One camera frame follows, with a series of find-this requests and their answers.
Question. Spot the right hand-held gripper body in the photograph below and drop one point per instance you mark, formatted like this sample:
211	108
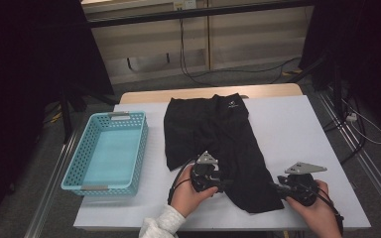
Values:
302	168

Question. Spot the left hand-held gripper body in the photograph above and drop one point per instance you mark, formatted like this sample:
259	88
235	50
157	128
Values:
206	158

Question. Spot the black pants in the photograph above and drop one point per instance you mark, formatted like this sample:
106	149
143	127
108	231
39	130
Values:
211	132

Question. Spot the light blue plastic basket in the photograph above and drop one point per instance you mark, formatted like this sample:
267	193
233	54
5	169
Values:
109	155

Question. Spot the person's left hand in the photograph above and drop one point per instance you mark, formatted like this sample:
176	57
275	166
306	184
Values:
187	196

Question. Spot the person's right hand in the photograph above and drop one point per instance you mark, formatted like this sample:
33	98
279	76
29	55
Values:
320	218

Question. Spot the white table cover sheet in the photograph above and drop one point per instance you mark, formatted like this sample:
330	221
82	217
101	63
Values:
311	112

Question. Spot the white power plug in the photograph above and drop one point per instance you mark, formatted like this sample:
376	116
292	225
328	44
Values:
352	117

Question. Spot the wooden table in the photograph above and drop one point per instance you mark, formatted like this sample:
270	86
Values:
145	95

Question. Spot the black metal stand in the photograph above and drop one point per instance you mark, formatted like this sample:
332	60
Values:
66	119
335	86

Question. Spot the beige wooden cabinet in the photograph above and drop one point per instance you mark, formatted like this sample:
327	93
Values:
244	39

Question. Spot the narrow black curtain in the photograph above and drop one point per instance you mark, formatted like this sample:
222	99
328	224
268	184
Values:
370	49

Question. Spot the black horizontal bar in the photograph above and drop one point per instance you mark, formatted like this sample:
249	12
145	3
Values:
195	13

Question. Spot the wide black curtain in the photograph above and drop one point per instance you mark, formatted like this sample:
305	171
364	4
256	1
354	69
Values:
20	66

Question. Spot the aluminium floor rail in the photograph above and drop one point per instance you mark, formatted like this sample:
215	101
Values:
370	168
51	188

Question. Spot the white wall socket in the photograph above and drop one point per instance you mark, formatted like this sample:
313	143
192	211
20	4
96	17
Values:
185	4

